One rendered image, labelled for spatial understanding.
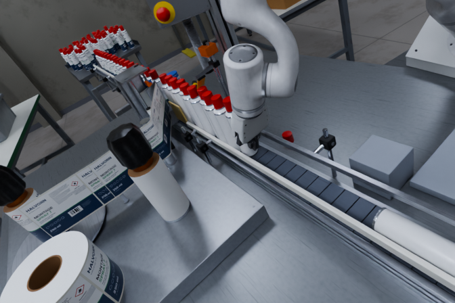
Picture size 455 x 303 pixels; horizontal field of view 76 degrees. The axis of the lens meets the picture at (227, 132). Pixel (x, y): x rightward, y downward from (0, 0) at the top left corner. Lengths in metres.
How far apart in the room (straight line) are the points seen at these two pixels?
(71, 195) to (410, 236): 0.85
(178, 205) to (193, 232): 0.08
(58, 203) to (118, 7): 4.35
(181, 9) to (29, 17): 4.37
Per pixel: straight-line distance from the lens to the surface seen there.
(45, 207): 1.00
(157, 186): 0.76
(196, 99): 0.98
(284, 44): 0.59
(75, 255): 0.76
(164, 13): 0.87
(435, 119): 1.01
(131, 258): 0.86
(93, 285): 0.75
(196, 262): 0.75
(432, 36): 1.24
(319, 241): 0.74
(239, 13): 0.58
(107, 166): 0.95
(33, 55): 5.25
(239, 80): 0.62
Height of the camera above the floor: 1.46
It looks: 33 degrees down
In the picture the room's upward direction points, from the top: 25 degrees counter-clockwise
